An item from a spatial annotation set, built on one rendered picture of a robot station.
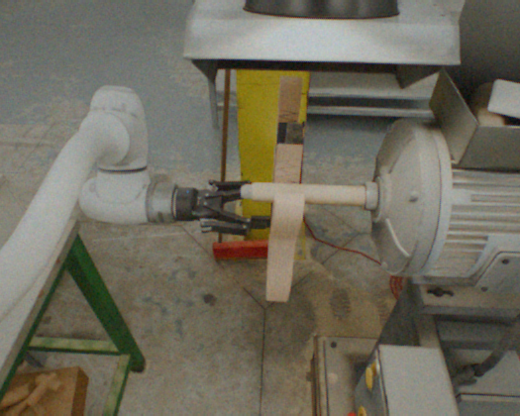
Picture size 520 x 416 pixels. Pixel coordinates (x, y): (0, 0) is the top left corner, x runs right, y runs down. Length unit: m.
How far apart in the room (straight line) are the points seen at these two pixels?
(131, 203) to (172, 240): 1.41
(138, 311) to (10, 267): 1.47
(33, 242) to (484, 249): 0.62
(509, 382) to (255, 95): 1.18
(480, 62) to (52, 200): 0.65
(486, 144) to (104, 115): 0.63
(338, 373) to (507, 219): 1.03
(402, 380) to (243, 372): 1.23
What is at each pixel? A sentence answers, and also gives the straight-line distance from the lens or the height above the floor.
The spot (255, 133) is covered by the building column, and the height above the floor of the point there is 0.76.
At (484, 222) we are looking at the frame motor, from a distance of 0.59.
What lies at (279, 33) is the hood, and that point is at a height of 1.52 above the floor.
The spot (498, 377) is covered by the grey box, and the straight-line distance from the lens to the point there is 0.93.
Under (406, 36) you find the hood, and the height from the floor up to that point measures 1.52.
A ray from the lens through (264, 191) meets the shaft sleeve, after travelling 0.62.
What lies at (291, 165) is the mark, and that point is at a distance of 0.69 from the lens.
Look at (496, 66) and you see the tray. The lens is 0.66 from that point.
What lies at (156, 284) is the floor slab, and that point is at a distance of 2.08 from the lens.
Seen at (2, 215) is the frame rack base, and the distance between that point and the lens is 1.09.
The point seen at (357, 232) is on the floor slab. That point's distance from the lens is 2.29.
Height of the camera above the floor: 1.68
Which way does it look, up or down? 46 degrees down
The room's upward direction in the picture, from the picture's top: straight up
